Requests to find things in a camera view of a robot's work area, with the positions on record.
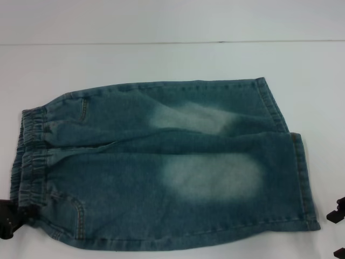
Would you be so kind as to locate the blue denim shorts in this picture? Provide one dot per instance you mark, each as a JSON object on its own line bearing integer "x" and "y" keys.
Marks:
{"x": 167, "y": 167}

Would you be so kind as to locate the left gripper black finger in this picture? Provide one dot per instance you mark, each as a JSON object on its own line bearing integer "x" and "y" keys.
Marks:
{"x": 13, "y": 209}
{"x": 8, "y": 228}

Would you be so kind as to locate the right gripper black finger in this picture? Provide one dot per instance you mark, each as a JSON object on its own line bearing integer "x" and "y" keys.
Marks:
{"x": 341, "y": 255}
{"x": 338, "y": 211}

